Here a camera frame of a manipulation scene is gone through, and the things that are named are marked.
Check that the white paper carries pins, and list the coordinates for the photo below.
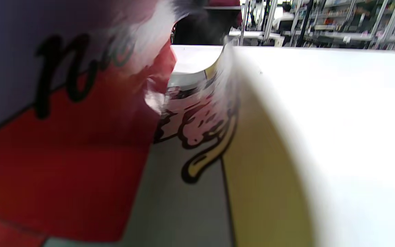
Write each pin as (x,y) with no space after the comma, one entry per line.
(81,154)

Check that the white desk frame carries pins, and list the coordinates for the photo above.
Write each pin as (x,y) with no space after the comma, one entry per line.
(269,20)

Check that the metal storage shelves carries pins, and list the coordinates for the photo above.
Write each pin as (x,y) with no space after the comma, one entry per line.
(355,24)

